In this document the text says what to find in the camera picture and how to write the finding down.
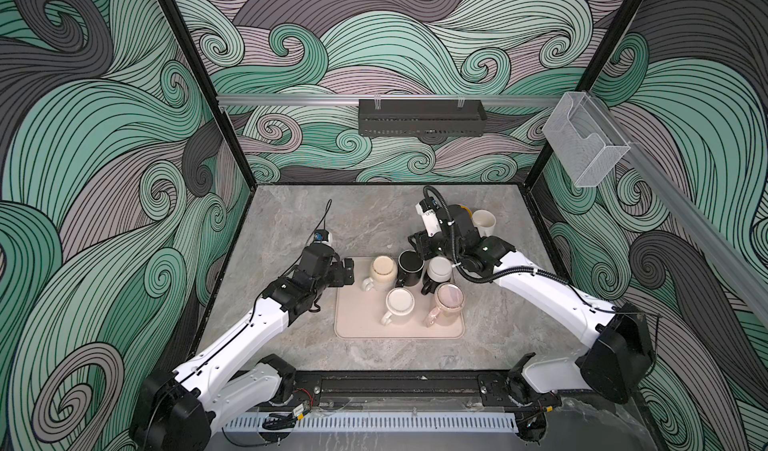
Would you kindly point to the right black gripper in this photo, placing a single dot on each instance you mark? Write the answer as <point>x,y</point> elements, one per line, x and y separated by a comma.
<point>423,243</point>

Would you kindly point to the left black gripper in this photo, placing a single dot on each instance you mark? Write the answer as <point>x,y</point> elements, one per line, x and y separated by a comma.
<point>338,278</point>

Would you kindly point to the cream speckled mug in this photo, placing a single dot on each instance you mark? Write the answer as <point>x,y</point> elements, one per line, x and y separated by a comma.
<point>383,272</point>

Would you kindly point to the blue butterfly mug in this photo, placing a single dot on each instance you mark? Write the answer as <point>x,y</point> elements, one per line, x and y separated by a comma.
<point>457,210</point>

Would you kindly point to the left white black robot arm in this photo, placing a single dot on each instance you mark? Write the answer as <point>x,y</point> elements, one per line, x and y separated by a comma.
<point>183,408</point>

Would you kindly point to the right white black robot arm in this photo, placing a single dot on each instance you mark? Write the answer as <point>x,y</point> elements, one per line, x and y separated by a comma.
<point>615,350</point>

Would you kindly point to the black mug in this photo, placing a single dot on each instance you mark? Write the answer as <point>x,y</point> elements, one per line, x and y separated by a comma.
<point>410,268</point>

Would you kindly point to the pink iridescent mug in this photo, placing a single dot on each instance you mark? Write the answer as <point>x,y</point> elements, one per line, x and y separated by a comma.
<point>448,303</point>

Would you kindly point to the cream white mug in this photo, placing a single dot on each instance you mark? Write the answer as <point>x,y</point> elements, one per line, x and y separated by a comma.
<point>399,305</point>

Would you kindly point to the pink rectangular tray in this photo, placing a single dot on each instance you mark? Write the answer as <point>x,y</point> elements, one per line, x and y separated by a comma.
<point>358,313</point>

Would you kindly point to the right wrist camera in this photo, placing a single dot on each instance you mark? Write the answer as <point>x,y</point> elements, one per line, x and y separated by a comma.
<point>429,218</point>

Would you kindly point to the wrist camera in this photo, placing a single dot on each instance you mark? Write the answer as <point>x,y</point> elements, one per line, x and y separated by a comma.
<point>323,236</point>
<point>429,218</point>

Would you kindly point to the small white black-handled mug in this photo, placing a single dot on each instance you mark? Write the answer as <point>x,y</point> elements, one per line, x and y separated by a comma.
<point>439,270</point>

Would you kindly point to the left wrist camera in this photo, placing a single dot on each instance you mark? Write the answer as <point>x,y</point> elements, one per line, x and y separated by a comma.
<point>323,236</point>

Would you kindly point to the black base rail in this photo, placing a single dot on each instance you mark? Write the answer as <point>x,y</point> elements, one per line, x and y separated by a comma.
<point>505,388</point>

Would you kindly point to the black wall shelf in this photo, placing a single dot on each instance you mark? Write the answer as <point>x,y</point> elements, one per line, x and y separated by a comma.
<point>401,118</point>

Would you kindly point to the clear acrylic wall holder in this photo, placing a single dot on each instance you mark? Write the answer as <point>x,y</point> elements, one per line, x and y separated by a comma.
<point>585,137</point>

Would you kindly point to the white slotted cable duct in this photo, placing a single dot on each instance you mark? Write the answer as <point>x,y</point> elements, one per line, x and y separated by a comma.
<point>362,422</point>

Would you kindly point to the aluminium wall rail back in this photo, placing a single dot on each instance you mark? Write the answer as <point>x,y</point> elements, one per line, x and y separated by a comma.
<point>333,99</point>

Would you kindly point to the aluminium wall rail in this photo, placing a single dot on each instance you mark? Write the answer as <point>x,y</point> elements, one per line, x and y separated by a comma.
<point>333,99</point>
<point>711,192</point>

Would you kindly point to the aluminium wall rail right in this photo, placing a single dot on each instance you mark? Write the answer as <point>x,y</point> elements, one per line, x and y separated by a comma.
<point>711,192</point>

